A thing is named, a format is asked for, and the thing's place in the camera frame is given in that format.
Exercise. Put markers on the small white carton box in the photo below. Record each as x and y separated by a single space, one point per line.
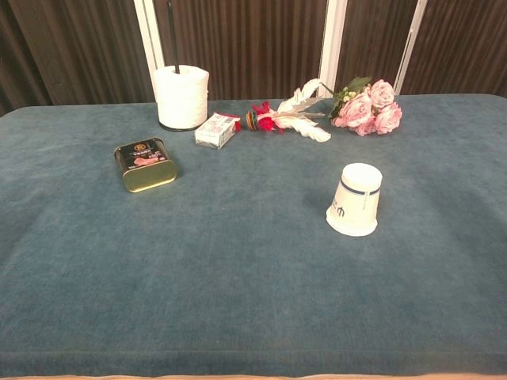
214 132

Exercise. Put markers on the blue velvet table cloth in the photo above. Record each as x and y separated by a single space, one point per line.
237 257

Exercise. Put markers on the white partition frame post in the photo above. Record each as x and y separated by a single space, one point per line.
412 39
332 47
148 31

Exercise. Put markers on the white toilet paper roll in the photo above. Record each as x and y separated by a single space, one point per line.
182 99

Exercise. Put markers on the white red feather shuttlecock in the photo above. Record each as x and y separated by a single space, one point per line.
291 107

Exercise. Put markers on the black gold luncheon meat tin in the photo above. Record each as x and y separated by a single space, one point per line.
144 168

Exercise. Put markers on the white paper cup blue print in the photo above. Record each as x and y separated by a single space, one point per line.
356 198

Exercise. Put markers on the pink artificial rose bouquet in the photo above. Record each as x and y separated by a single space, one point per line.
360 107

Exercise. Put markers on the black paper roll stand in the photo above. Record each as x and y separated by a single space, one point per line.
173 39

